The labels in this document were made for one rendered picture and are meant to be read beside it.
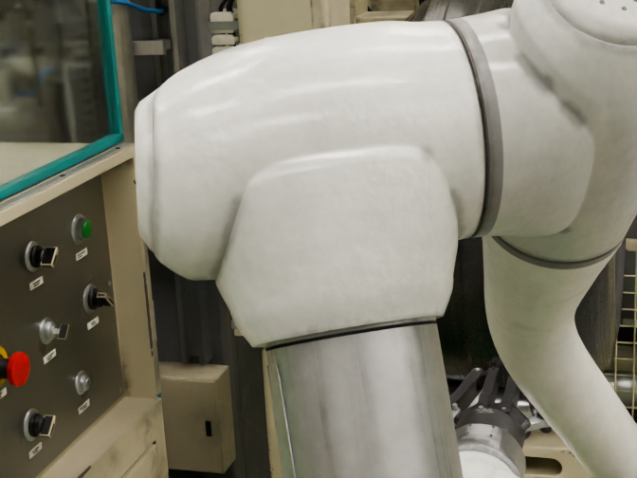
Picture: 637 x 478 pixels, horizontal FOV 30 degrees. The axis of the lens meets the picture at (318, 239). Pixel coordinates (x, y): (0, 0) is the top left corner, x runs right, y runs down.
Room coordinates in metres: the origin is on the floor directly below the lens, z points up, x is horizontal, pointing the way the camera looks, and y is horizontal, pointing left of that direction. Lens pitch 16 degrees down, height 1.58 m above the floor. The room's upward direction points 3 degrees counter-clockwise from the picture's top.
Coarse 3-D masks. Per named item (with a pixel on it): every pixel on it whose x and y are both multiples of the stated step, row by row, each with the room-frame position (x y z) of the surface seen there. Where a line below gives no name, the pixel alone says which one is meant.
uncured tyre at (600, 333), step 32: (448, 0) 1.56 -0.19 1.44; (480, 0) 1.55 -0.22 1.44; (512, 0) 1.53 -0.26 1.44; (480, 256) 1.35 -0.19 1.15; (480, 288) 1.35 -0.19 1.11; (608, 288) 1.37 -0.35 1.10; (448, 320) 1.38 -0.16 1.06; (480, 320) 1.37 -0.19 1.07; (576, 320) 1.34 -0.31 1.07; (608, 320) 1.38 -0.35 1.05; (448, 352) 1.41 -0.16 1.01; (480, 352) 1.40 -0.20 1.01; (608, 352) 1.42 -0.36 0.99; (448, 384) 1.51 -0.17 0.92
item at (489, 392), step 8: (496, 360) 1.30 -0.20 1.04; (488, 368) 1.30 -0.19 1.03; (496, 368) 1.30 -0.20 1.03; (488, 376) 1.29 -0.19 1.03; (496, 376) 1.28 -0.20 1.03; (488, 384) 1.27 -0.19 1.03; (496, 384) 1.28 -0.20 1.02; (488, 392) 1.25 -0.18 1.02; (496, 392) 1.28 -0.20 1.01; (480, 400) 1.22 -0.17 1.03; (488, 400) 1.22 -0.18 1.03
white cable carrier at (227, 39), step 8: (216, 16) 1.66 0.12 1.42; (224, 16) 1.66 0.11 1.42; (232, 16) 1.65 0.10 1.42; (216, 32) 1.66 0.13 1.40; (224, 32) 1.66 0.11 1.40; (232, 32) 1.65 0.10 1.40; (216, 40) 1.66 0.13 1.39; (224, 40) 1.66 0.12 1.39; (232, 40) 1.65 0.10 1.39; (216, 48) 1.66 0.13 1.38; (224, 48) 1.66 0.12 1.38
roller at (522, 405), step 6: (450, 390) 1.49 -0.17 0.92; (498, 390) 1.48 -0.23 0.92; (504, 390) 1.48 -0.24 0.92; (498, 396) 1.47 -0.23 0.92; (522, 396) 1.46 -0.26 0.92; (474, 402) 1.47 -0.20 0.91; (498, 402) 1.46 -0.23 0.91; (522, 402) 1.46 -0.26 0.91; (528, 402) 1.45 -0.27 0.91; (522, 408) 1.45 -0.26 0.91; (528, 408) 1.45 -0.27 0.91; (528, 414) 1.45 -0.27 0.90
